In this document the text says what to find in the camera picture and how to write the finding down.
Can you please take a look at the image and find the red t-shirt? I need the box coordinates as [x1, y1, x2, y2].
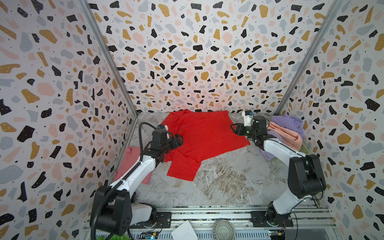
[162, 110, 250, 181]

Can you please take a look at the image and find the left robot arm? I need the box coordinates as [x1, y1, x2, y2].
[90, 125, 184, 240]

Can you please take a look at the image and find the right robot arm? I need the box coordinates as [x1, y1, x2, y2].
[230, 114, 326, 227]

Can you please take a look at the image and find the purple t-shirt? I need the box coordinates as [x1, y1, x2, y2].
[268, 115, 304, 144]

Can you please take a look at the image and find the folded pink t-shirt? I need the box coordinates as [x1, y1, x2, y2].
[113, 146, 141, 183]

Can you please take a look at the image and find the peach t-shirt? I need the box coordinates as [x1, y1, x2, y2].
[267, 122, 303, 151]

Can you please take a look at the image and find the green plastic basket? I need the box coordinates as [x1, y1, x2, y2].
[299, 143, 311, 155]

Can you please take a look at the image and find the white paper sheet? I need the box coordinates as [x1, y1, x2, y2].
[171, 221, 199, 240]

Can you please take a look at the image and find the small electronics board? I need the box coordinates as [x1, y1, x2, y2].
[138, 231, 159, 240]

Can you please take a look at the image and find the round grey metal disc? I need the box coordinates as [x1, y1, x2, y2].
[214, 220, 235, 240]

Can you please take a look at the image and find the green artificial grass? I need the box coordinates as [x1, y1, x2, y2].
[96, 235, 131, 240]

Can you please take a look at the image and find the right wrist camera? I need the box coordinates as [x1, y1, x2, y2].
[242, 110, 254, 127]

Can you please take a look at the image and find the black corrugated cable hose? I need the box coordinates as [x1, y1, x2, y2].
[89, 121, 175, 240]

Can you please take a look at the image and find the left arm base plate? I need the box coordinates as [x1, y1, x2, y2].
[130, 212, 172, 231]

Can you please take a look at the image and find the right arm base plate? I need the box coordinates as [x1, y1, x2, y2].
[251, 211, 294, 228]

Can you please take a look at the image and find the aluminium frame rail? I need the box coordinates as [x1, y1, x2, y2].
[80, 205, 340, 240]

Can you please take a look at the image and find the right aluminium corner post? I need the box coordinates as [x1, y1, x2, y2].
[274, 0, 344, 115]

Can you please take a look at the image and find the aluminium corner post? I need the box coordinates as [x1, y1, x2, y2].
[274, 0, 344, 115]
[78, 1, 138, 119]

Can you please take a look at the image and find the left aluminium corner post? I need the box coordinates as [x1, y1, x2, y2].
[78, 1, 138, 119]

